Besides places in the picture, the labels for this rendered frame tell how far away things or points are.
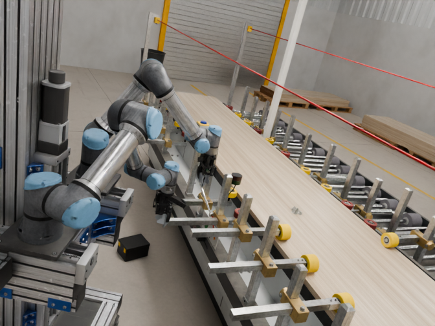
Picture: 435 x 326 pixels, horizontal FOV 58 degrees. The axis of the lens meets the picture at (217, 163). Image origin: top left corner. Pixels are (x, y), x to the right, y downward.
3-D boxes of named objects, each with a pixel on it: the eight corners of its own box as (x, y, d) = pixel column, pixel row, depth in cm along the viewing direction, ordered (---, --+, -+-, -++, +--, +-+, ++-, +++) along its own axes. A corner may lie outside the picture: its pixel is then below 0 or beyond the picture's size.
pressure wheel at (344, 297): (344, 295, 151) (330, 291, 159) (344, 316, 150) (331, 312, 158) (355, 293, 154) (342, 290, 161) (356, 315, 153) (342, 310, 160)
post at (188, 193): (186, 196, 262) (199, 134, 245) (184, 193, 266) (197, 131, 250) (192, 196, 264) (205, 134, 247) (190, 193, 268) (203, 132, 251)
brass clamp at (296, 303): (293, 323, 142) (297, 313, 140) (276, 297, 153) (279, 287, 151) (307, 322, 144) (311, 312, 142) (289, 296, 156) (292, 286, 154)
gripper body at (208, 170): (202, 176, 210) (206, 156, 206) (197, 169, 218) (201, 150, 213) (215, 177, 213) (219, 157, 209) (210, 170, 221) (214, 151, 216)
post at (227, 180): (208, 250, 222) (227, 175, 204) (206, 246, 225) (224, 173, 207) (214, 250, 224) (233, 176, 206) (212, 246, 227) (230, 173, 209)
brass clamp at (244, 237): (240, 242, 184) (243, 233, 182) (230, 226, 195) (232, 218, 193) (252, 242, 186) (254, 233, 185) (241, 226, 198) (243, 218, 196)
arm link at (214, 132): (206, 123, 208) (221, 125, 211) (202, 141, 212) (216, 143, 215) (209, 128, 201) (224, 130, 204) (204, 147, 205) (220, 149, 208)
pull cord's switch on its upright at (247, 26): (226, 116, 476) (247, 22, 435) (223, 113, 483) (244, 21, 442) (232, 116, 479) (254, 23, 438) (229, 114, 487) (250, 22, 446)
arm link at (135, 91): (76, 143, 184) (153, 57, 176) (78, 132, 197) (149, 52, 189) (97, 158, 190) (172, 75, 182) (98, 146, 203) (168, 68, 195)
